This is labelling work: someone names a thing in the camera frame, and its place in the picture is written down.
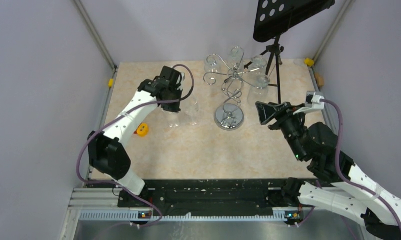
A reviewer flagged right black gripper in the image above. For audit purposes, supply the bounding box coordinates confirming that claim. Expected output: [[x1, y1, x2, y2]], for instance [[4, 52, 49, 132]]
[[255, 101, 306, 161]]

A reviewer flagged clear wine glass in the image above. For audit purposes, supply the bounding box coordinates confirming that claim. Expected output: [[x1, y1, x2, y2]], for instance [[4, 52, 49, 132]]
[[164, 111, 181, 128], [182, 96, 200, 126]]

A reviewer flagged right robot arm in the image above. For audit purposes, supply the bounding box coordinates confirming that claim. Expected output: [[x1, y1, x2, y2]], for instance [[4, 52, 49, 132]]
[[255, 102, 401, 240]]

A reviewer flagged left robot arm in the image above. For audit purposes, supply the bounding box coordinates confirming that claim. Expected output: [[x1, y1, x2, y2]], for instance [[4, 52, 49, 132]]
[[88, 66, 186, 207]]

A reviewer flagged chrome wine glass rack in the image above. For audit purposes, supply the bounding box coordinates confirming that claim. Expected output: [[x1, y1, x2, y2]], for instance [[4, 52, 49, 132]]
[[203, 54, 256, 131]]

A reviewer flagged back right hanging glass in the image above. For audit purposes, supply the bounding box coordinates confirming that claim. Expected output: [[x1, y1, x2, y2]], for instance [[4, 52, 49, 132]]
[[248, 55, 268, 75]]

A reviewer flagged red yellow toy block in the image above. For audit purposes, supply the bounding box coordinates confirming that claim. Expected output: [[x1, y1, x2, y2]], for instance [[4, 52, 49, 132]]
[[134, 122, 150, 137]]

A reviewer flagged yellow left edge clip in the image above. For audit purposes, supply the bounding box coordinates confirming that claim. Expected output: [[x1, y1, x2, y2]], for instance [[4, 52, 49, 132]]
[[108, 78, 115, 88]]

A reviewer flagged yellow corner clip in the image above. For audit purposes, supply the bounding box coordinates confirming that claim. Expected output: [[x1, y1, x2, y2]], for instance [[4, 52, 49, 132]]
[[304, 58, 315, 67]]

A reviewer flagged black music stand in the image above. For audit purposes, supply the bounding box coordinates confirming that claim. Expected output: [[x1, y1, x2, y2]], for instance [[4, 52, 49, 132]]
[[253, 0, 336, 103]]

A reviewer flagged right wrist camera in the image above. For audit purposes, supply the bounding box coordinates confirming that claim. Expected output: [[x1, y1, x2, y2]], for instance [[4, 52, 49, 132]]
[[293, 91, 325, 115]]

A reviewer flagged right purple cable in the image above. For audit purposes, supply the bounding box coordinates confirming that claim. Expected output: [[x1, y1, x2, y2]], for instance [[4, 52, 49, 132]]
[[319, 98, 401, 240]]

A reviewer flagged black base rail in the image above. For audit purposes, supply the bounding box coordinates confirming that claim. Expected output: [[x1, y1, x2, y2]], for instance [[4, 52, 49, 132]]
[[108, 178, 332, 220]]

